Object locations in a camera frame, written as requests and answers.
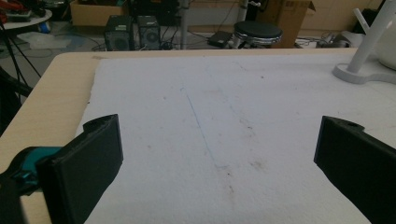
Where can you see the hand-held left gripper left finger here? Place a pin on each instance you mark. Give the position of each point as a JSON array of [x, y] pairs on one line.
[[84, 168]]

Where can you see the round black stool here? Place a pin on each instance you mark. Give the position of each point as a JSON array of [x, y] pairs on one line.
[[257, 32]]

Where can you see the white cloth mat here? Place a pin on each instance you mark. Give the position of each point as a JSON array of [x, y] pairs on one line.
[[218, 130]]

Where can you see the white round object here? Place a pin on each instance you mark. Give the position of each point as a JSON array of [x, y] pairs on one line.
[[387, 46]]

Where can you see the white mug tree stand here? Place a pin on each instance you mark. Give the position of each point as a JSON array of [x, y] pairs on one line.
[[365, 53]]

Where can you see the clear plastic bag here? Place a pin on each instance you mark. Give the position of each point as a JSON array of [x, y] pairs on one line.
[[42, 40]]

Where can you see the round white table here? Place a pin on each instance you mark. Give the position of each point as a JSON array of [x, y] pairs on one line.
[[28, 19]]

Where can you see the large cardboard box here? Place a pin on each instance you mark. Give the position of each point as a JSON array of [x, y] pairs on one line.
[[288, 18]]

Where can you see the grey metal pole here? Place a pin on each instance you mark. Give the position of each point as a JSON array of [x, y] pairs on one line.
[[184, 25]]

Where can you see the small black device box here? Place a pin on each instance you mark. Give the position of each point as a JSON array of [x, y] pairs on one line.
[[220, 39]]

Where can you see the black computer case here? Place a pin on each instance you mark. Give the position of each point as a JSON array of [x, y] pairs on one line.
[[118, 33]]

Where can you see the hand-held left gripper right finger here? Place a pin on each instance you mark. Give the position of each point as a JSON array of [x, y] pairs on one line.
[[358, 161]]

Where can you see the grey computer case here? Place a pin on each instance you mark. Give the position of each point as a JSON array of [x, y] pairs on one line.
[[148, 32]]

